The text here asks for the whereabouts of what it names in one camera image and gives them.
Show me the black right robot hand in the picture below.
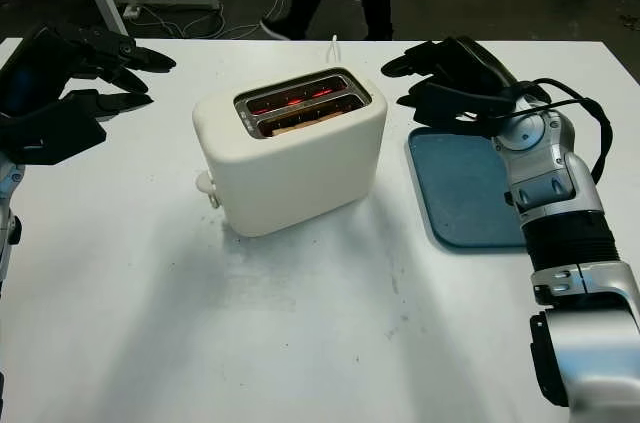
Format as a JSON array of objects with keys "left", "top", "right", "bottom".
[{"left": 380, "top": 35, "right": 519, "bottom": 106}]

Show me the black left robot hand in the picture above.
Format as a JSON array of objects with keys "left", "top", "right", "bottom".
[{"left": 0, "top": 25, "right": 177, "bottom": 120}]

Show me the browned toast slice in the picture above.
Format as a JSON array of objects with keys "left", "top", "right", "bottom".
[{"left": 269, "top": 113, "right": 327, "bottom": 139}]

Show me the cream two-slot toaster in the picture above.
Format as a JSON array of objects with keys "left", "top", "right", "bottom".
[{"left": 192, "top": 65, "right": 390, "bottom": 238}]

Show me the blue plastic tray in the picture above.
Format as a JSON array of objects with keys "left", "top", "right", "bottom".
[{"left": 404, "top": 125, "right": 529, "bottom": 257}]

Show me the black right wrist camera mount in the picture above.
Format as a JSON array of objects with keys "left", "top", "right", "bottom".
[{"left": 411, "top": 81, "right": 517, "bottom": 137}]

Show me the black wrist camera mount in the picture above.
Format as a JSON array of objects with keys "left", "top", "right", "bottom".
[
  {"left": 0, "top": 90, "right": 108, "bottom": 167},
  {"left": 411, "top": 81, "right": 517, "bottom": 137}
]

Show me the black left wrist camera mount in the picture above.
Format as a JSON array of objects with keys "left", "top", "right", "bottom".
[{"left": 0, "top": 90, "right": 108, "bottom": 167}]

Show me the white toaster power cord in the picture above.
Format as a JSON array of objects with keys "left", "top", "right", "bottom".
[{"left": 324, "top": 33, "right": 344, "bottom": 67}]

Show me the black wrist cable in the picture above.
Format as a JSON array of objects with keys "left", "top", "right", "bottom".
[{"left": 492, "top": 76, "right": 616, "bottom": 185}]

